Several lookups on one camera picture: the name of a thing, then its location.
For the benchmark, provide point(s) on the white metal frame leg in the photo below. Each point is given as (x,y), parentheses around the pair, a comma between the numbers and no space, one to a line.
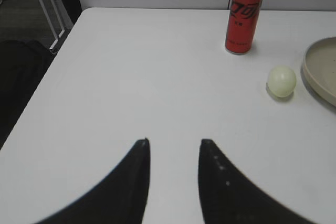
(55,22)

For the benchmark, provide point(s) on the pale green ball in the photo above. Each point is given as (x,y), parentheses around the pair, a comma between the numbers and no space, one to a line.
(281,81)

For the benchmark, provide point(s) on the beige ceramic plate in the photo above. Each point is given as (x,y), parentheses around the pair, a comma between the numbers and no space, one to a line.
(319,68)

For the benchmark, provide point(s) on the black chair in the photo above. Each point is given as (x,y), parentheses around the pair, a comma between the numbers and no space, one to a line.
(23,65)

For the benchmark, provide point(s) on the red soda can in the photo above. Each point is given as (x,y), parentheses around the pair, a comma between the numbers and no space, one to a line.
(242,24)

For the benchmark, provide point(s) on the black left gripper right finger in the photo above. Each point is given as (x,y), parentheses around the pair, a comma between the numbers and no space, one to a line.
(227,196)

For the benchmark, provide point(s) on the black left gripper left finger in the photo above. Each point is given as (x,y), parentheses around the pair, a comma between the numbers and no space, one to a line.
(121,197)

